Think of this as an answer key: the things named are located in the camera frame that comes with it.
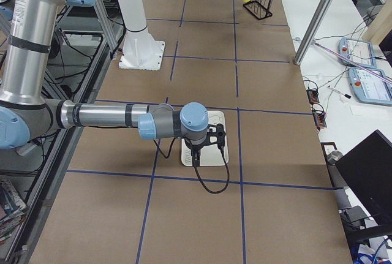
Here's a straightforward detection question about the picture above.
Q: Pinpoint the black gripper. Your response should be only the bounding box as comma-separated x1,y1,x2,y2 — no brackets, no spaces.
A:
184,137,206,166

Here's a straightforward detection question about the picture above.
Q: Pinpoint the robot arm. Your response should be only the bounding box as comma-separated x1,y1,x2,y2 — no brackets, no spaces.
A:
1,0,212,166

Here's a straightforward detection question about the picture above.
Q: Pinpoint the white bear tray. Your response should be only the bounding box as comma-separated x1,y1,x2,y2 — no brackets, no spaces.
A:
181,110,226,167

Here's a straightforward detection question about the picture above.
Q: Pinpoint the metal cylinder cup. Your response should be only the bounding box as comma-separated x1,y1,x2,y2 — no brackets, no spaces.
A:
326,150,344,165

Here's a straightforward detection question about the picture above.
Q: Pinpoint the lower orange connector box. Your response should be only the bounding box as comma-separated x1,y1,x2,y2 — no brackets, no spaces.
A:
312,110,327,129

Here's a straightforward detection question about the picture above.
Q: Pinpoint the orange connector box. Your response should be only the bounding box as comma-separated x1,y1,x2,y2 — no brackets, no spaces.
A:
312,110,327,129
306,88,320,105

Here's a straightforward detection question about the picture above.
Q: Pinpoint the upper orange connector box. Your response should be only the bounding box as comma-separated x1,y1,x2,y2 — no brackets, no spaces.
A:
306,88,320,105

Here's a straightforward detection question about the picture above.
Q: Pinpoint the upper teach pendant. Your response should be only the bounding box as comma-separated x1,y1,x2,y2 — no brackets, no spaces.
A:
338,37,377,69

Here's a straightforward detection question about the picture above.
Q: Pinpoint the teach pendant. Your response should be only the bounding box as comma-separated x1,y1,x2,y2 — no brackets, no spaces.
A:
349,67,391,106
338,37,377,69

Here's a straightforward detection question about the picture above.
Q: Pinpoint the pink reacher grabber stick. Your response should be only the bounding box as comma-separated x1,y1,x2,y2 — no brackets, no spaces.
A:
312,41,392,83

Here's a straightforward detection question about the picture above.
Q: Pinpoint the lower teach pendant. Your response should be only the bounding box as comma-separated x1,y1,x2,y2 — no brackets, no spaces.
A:
349,67,391,106

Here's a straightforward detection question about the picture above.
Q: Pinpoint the black laptop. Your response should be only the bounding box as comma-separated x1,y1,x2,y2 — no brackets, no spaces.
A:
336,130,391,224

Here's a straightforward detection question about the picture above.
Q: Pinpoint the stack of books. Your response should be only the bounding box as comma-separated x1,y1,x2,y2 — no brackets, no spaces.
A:
1,178,27,244

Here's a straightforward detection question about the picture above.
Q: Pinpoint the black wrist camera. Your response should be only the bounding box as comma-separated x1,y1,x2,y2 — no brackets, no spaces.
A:
206,123,226,152

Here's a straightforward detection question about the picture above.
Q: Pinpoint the black wire cup rack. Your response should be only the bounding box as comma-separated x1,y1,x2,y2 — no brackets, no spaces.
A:
243,0,273,20

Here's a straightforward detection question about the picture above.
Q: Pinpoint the aluminium frame post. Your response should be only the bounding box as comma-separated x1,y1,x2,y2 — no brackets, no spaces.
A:
293,0,333,65

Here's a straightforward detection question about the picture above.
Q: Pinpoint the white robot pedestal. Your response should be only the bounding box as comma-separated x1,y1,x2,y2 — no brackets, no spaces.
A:
118,0,165,70

